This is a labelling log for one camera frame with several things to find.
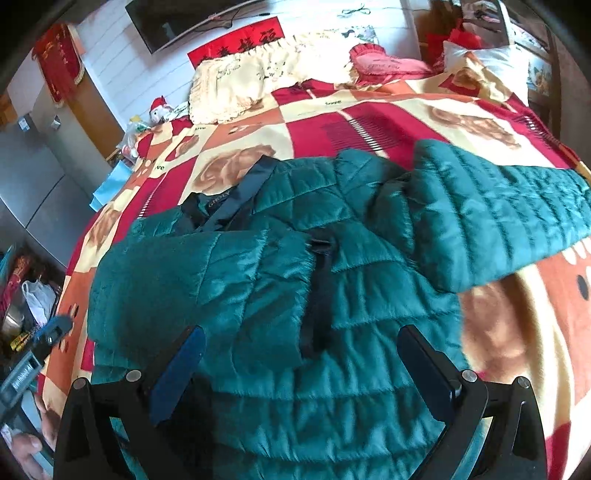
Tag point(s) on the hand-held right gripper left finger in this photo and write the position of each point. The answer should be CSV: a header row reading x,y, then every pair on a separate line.
x,y
178,374

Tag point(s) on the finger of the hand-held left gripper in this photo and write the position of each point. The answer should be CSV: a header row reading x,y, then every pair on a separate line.
x,y
51,328

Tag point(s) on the red checked printed blanket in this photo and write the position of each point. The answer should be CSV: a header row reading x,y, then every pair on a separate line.
x,y
323,115

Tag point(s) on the light blue cloth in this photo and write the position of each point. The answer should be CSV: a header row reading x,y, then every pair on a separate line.
x,y
111,184

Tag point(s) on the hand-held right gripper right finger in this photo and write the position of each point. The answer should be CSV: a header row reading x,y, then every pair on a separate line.
x,y
427,369

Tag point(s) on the white plastic bag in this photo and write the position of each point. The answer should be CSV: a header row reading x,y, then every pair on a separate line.
x,y
39,300

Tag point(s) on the red cloth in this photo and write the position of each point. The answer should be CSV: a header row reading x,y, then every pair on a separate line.
x,y
455,41

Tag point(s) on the wall-mounted black television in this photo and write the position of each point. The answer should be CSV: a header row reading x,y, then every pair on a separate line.
x,y
184,23

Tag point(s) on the white pillow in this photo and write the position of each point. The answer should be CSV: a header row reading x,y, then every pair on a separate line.
x,y
503,64

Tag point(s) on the wooden door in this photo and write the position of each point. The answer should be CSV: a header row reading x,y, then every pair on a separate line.
x,y
94,115

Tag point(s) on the grey cabinet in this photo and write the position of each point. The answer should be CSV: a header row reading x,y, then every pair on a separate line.
x,y
41,184

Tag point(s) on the red hanging pennant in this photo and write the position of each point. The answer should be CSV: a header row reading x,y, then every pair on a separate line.
x,y
57,64

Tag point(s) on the white stuffed toy red hat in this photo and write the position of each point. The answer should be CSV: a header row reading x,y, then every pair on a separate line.
x,y
160,110

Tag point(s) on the red paper wall strip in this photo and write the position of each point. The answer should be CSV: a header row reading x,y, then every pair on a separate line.
x,y
221,48

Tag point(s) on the cream ruffled pillow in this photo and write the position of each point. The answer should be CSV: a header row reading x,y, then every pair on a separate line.
x,y
240,78

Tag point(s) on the green quilted jacket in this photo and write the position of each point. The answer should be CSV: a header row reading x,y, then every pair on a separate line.
x,y
295,286

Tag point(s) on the colourful plastic toy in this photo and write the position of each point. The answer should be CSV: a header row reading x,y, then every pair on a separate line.
x,y
130,138

